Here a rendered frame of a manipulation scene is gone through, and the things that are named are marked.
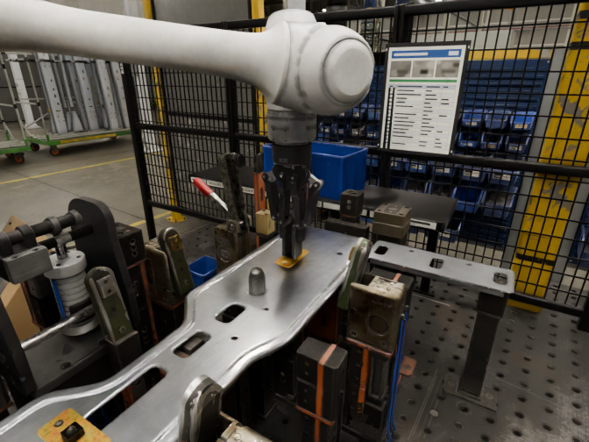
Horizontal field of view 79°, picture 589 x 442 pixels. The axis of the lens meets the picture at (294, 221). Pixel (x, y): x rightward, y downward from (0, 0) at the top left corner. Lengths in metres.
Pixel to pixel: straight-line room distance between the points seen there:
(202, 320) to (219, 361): 0.10
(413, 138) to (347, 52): 0.74
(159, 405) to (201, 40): 0.44
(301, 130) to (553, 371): 0.85
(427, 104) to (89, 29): 0.86
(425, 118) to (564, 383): 0.75
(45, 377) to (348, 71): 0.59
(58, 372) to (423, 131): 1.02
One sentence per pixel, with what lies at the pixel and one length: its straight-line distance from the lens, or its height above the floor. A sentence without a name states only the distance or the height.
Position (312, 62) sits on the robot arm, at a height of 1.38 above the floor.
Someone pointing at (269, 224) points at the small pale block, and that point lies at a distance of 0.86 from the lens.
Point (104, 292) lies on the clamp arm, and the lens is 0.61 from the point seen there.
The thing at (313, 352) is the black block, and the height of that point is 0.99.
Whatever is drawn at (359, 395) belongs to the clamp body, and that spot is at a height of 0.81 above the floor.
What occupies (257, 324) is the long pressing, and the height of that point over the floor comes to 1.00.
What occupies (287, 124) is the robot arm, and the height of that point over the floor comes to 1.29.
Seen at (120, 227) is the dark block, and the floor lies 1.12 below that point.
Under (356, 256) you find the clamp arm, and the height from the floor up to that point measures 1.09.
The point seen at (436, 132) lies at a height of 1.21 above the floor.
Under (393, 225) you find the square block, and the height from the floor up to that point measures 1.03.
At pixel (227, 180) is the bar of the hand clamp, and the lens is 0.78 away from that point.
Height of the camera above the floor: 1.37
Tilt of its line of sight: 22 degrees down
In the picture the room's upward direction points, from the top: straight up
